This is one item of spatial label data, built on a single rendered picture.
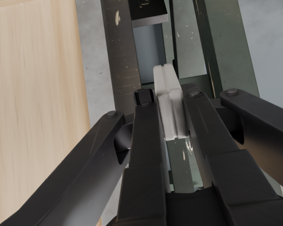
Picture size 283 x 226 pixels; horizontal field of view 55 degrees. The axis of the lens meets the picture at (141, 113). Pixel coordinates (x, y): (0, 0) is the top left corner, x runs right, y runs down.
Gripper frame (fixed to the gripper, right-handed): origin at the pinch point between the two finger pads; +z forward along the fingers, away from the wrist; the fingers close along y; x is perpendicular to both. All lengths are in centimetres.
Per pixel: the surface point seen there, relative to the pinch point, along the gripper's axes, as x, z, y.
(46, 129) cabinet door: -12.5, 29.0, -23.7
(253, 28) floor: -24, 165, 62
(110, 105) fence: -9.7, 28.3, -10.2
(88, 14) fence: 6.0, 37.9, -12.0
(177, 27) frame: -3, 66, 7
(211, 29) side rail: -0.7, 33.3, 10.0
